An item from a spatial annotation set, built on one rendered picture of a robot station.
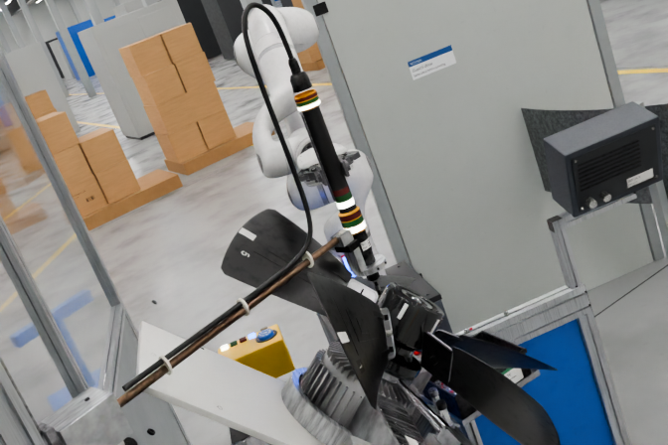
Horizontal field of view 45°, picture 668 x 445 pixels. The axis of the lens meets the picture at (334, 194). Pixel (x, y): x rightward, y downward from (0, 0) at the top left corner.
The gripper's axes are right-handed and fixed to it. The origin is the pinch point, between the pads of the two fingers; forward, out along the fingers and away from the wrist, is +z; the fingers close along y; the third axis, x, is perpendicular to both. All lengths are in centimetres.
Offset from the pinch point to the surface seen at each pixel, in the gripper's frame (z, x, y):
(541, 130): -169, -62, -111
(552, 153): -36, -26, -57
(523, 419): 32, -44, -11
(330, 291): 29.6, -9.9, 10.6
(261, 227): -3.7, -5.9, 16.3
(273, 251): 1.3, -9.7, 16.0
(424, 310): 15.1, -26.4, -4.9
